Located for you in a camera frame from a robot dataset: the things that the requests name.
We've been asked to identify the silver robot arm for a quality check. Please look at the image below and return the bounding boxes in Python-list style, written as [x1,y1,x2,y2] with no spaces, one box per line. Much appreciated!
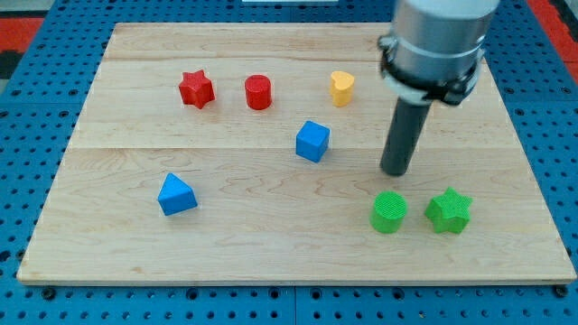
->
[378,0,499,106]

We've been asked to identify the blue cube block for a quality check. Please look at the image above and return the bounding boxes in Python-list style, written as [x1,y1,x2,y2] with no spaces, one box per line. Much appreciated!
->
[295,120,331,163]

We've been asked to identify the red cylinder block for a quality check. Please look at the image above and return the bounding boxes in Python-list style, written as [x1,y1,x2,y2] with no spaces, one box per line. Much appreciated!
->
[245,75,273,110]

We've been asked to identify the wooden board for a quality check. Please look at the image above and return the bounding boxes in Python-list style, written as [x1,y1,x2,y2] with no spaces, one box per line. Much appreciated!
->
[17,23,576,286]

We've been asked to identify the yellow heart block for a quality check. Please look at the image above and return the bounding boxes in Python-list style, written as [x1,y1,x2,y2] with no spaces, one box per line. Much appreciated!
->
[330,70,355,107]

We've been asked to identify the green cylinder block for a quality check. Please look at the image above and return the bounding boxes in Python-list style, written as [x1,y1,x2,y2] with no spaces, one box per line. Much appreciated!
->
[369,191,407,234]

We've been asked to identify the red star block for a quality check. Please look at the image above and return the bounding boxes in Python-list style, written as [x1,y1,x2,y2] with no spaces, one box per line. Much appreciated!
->
[178,70,216,109]

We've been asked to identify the blue triangular prism block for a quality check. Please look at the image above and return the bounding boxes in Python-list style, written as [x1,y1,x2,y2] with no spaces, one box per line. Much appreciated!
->
[157,173,198,216]

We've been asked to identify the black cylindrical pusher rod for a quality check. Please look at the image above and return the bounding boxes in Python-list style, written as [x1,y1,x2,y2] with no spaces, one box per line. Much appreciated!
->
[380,98,431,176]

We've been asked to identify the green star block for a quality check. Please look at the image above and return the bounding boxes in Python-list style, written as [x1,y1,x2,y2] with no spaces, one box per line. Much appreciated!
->
[424,187,473,234]

